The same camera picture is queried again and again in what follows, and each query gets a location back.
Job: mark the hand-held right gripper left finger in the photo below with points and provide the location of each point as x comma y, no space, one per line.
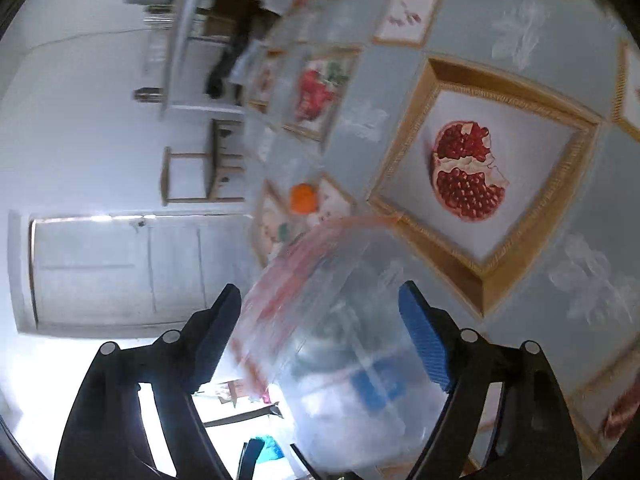
210,345

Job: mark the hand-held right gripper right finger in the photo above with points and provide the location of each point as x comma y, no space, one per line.
430,340

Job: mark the blue and white box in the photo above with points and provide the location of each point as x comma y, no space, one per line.
370,390

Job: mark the clear plastic bag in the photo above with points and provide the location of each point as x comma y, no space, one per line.
340,320

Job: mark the white door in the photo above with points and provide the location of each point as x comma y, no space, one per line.
100,270

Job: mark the orange round fruit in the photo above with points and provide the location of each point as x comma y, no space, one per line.
302,197

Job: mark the wooden chair with dark seat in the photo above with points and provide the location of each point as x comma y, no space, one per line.
225,160

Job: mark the fruit print tablecloth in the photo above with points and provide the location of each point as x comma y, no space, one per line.
575,220

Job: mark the black cloth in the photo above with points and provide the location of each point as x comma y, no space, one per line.
220,75

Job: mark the white side table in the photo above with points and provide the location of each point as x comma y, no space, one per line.
175,60

